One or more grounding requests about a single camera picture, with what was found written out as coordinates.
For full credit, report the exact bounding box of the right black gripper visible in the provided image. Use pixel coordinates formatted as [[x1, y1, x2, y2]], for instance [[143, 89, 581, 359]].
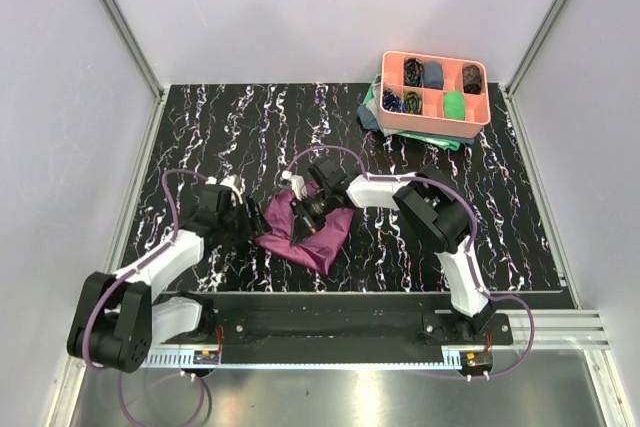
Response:
[[290, 188, 336, 247]]

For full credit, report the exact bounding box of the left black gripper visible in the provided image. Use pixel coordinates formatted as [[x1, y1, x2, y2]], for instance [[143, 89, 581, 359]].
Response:
[[219, 195, 272, 246]]

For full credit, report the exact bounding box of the purple cloth napkin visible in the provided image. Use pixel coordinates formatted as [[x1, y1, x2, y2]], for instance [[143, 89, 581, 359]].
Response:
[[255, 190, 354, 275]]

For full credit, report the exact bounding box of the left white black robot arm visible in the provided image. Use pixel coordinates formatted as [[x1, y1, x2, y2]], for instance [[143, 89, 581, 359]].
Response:
[[66, 175, 268, 373]]

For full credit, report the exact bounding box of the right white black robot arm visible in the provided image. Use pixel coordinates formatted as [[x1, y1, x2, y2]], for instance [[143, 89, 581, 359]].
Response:
[[281, 160, 495, 344]]

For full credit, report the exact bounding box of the blue rolled napkin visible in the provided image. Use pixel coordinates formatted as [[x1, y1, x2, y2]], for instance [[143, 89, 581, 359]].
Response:
[[423, 61, 444, 90]]

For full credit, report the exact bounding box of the green rolled napkin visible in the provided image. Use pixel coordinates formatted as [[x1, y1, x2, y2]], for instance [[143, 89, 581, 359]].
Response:
[[443, 91, 466, 121]]

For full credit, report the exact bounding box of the dark patterned rolled napkin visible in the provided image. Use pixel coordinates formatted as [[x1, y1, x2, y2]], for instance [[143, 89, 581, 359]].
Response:
[[462, 64, 484, 95]]

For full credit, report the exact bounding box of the stack of folded cloths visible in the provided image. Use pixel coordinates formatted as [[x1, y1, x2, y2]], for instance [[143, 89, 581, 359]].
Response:
[[356, 72, 476, 152]]

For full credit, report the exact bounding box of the colourful band bundle left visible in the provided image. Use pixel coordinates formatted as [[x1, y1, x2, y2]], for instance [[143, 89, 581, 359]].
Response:
[[382, 88, 402, 113]]

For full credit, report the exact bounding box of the colourful band bundle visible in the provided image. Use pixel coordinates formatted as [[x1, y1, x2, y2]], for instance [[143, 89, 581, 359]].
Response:
[[382, 88, 402, 113], [402, 91, 423, 115], [403, 57, 424, 87]]

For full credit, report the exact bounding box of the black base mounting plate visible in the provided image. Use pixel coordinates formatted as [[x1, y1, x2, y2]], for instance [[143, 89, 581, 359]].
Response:
[[153, 292, 513, 347]]

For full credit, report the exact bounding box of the colourful band bundle middle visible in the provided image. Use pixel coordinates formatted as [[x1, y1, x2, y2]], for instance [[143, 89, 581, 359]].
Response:
[[402, 91, 423, 115]]

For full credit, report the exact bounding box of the pink compartment tray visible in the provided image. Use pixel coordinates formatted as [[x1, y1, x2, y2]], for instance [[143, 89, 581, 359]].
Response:
[[378, 51, 491, 140]]

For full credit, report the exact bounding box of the colourful band bundle top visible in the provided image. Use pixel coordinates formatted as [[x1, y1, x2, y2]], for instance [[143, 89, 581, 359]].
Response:
[[403, 57, 424, 87]]

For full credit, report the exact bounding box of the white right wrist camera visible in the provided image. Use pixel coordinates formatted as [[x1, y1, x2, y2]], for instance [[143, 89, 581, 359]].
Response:
[[281, 170, 307, 200]]

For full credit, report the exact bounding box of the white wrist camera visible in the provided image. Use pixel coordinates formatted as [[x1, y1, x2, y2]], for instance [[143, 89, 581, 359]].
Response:
[[281, 170, 307, 200], [206, 175, 244, 205]]

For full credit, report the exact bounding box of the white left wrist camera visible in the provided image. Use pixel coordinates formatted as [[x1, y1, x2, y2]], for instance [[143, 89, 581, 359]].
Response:
[[206, 175, 244, 205]]

